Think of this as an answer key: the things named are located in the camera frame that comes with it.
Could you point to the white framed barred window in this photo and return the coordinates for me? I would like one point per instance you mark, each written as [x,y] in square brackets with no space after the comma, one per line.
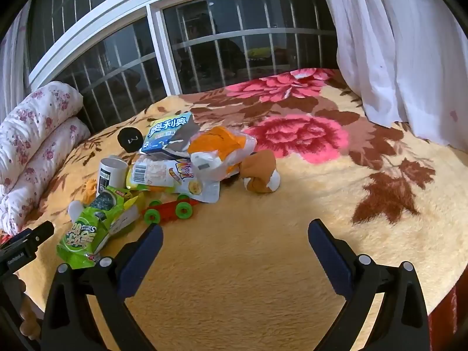
[157,44]

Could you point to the black round plush toy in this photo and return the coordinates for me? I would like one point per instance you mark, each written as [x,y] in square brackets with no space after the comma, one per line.
[129,139]

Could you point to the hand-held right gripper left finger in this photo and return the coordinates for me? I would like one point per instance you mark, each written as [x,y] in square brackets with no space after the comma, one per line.
[142,259]

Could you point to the white sheer curtain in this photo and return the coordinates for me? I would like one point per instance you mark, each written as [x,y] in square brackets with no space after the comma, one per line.
[384,44]

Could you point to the white cup with dark label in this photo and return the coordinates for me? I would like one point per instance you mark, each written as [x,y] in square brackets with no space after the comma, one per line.
[111,175]

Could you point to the blue cookie packet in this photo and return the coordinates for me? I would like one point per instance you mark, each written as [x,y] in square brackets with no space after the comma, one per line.
[164,131]

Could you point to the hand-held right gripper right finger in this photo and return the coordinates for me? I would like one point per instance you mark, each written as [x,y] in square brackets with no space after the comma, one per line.
[331,259]

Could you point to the pink floral folded quilt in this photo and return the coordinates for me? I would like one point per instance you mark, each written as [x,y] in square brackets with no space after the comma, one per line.
[40,117]

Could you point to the wooden bed post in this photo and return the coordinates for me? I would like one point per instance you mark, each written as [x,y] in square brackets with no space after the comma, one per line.
[29,321]

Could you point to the green seaweed snack packet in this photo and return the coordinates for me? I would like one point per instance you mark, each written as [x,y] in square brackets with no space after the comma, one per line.
[109,208]

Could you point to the yellow floral plush blanket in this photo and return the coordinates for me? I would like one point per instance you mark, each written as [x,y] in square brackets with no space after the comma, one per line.
[256,245]

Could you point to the yellow and white snack packet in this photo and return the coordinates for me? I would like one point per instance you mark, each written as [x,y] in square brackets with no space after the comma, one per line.
[157,175]

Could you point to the brown and white plush toy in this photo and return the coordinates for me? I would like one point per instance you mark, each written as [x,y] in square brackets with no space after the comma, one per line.
[259,168]

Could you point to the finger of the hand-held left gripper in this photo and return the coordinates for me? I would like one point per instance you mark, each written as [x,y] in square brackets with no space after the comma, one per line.
[42,232]

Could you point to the green lettered snack pouch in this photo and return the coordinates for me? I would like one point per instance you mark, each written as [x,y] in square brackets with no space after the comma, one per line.
[78,241]

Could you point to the red toy skateboard green wheels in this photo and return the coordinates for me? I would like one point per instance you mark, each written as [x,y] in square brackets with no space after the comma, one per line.
[168,208]

